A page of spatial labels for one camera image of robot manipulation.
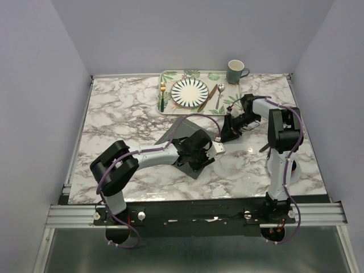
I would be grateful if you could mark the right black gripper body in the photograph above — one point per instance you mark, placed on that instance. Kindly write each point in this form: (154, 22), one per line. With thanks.
(243, 120)

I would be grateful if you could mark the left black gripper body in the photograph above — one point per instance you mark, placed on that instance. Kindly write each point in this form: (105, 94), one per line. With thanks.
(199, 159)

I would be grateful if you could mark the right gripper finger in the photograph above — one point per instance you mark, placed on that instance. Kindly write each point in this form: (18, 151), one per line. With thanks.
(231, 137)
(227, 126)

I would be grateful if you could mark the grey cloth napkin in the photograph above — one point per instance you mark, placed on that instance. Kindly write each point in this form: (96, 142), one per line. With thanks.
(186, 129)

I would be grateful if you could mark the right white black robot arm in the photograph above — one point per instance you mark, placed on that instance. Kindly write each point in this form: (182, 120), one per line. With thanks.
(284, 136)

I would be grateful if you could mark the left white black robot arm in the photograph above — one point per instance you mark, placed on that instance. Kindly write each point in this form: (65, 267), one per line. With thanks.
(114, 168)

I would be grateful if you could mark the bronze knife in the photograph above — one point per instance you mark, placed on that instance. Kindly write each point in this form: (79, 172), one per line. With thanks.
(211, 94)

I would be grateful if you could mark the silver spoon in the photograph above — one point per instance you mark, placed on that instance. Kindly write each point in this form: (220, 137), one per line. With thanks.
(221, 88)

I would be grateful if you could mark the teal ceramic mug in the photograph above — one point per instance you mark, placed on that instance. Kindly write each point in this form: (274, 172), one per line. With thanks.
(236, 70)

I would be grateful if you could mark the striped white plate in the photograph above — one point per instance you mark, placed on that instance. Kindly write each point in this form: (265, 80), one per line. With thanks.
(189, 92)

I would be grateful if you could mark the floral serving tray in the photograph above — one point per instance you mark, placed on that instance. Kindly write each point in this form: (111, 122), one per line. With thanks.
(231, 93)

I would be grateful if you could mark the orange black object on saucer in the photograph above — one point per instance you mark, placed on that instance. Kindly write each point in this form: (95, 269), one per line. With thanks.
(293, 167)

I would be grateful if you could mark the small white saucer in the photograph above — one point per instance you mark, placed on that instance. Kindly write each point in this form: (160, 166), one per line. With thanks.
(295, 177)

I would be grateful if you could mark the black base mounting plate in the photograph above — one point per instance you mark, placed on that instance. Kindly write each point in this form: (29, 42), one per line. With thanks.
(250, 217)

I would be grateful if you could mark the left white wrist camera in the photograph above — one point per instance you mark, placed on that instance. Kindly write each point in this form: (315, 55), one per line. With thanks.
(216, 149)

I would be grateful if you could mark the gold green-handled fork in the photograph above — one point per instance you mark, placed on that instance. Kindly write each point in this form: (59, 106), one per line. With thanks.
(163, 89)

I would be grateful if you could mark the aluminium frame rail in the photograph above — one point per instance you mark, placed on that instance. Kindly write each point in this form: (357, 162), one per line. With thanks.
(82, 216)

